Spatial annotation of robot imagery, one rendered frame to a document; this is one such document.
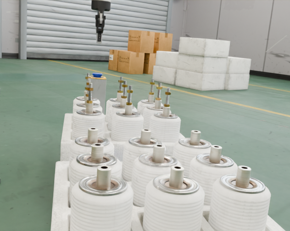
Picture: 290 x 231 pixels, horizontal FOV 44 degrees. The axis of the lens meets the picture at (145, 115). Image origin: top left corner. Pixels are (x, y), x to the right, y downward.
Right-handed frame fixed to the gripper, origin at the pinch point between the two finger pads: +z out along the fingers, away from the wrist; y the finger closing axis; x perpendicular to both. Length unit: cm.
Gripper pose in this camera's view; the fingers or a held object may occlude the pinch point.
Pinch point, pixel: (99, 38)
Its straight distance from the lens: 147.4
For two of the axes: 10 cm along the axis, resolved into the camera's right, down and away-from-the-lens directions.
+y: -1.8, -2.2, 9.6
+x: -9.8, -0.4, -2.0
